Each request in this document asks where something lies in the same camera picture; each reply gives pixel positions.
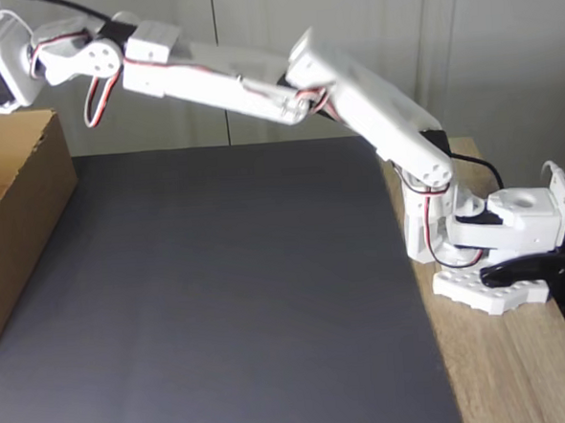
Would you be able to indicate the brown cardboard box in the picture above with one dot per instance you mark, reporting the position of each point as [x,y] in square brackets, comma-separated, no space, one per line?
[24,227]

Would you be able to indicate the black table mat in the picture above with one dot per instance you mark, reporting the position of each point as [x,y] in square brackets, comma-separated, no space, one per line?
[222,320]

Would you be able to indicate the white panelled cabinet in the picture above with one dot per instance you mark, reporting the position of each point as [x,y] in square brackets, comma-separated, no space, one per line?
[493,40]

